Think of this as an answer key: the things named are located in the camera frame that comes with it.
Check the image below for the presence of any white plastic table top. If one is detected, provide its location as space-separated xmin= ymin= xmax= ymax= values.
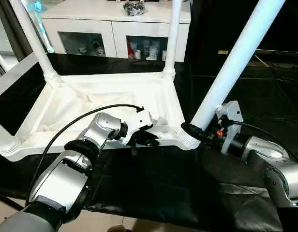
xmin=0 ymin=72 xmax=201 ymax=162

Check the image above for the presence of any black work mat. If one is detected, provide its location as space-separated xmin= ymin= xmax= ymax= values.
xmin=0 ymin=52 xmax=298 ymax=232

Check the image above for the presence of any dark left robot foot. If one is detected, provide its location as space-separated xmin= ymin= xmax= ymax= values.
xmin=106 ymin=225 xmax=131 ymax=232

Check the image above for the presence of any black metal bar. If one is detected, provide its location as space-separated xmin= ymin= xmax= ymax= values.
xmin=254 ymin=48 xmax=298 ymax=58

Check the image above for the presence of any white glass-door cabinet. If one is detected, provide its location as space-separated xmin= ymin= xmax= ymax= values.
xmin=40 ymin=0 xmax=192 ymax=63

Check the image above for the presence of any crumpled silver object on cabinet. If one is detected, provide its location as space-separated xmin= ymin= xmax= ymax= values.
xmin=123 ymin=1 xmax=146 ymax=16

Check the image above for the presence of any dark grey curtain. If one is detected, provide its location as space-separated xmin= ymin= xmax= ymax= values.
xmin=0 ymin=0 xmax=45 ymax=68

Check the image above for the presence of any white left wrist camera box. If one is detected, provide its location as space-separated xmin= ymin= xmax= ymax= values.
xmin=120 ymin=110 xmax=154 ymax=145

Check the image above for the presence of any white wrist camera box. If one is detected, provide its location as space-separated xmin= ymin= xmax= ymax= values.
xmin=120 ymin=110 xmax=154 ymax=145
xmin=217 ymin=101 xmax=244 ymax=154

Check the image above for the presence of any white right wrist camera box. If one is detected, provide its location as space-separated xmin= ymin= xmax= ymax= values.
xmin=217 ymin=101 xmax=244 ymax=154

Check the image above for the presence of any black table frame leg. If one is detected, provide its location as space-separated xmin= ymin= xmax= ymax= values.
xmin=0 ymin=195 xmax=24 ymax=211

